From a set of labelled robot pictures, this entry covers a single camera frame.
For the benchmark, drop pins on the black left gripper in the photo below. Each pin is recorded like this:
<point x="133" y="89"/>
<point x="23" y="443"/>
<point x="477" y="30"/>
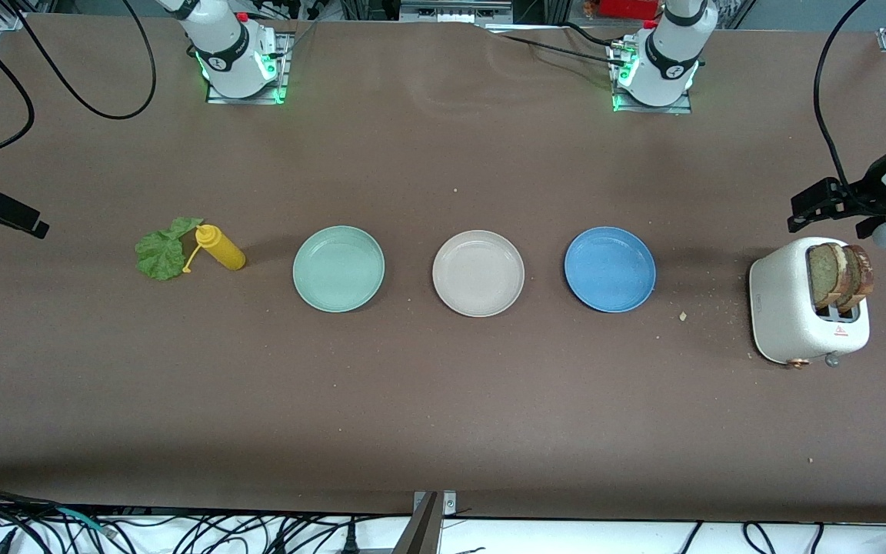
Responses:
<point x="871" y="187"/>

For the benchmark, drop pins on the brown-crust bread slice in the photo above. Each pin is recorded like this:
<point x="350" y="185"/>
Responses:
<point x="824" y="273"/>
<point x="862" y="273"/>

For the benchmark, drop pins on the green lettuce leaf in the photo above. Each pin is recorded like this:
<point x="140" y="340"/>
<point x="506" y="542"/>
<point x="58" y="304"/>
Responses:
<point x="158" y="254"/>

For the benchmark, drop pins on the yellow mustard squeeze bottle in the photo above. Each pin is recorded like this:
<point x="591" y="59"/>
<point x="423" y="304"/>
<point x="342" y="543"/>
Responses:
<point x="221" y="248"/>

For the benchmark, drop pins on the blue round plate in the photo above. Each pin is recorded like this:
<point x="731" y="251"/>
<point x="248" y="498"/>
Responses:
<point x="610" y="269"/>

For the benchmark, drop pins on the mint green round plate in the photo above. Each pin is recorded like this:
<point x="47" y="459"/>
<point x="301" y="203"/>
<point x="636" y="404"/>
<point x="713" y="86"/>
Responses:
<point x="338" y="269"/>

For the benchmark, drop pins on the beige round plate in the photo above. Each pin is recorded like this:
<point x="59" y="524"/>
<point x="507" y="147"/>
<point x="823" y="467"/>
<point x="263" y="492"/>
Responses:
<point x="478" y="273"/>

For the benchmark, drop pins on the white two-slot toaster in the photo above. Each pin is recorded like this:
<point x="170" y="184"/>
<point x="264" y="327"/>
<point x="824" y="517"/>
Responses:
<point x="785" y="308"/>

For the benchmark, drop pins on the red box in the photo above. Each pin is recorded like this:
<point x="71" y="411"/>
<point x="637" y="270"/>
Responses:
<point x="627" y="8"/>

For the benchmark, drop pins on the brown table cover mat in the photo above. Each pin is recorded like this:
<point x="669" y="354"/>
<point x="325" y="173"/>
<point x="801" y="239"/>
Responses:
<point x="443" y="400"/>

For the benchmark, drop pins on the black power plug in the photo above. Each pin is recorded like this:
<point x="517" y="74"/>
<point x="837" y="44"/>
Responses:
<point x="351" y="538"/>

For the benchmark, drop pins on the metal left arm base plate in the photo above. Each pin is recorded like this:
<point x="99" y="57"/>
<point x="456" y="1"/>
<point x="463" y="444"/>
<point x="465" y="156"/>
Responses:
<point x="651" y="110"/>

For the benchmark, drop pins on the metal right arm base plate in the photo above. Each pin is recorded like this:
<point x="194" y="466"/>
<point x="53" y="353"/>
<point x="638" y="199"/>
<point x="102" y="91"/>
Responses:
<point x="247" y="100"/>

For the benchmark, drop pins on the aluminium profile bracket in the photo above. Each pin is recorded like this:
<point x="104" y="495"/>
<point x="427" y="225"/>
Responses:
<point x="424" y="527"/>

